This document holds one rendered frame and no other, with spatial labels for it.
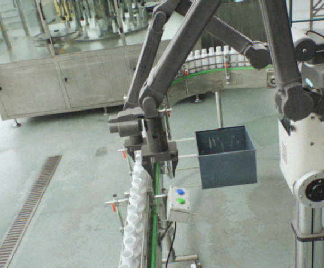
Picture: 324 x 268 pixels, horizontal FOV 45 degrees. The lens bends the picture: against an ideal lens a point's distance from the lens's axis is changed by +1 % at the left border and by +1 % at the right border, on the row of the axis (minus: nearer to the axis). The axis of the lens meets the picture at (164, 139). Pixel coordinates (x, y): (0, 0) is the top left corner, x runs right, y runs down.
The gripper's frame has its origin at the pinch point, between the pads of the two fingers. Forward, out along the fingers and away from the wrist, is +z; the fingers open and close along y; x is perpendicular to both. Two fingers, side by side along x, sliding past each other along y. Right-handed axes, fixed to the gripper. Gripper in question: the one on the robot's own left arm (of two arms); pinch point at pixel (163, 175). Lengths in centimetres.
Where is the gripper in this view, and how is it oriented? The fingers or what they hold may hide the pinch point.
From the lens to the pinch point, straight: 114.8
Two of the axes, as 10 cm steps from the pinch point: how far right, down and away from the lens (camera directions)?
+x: 0.1, -4.5, 8.9
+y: 9.9, -1.2, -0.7
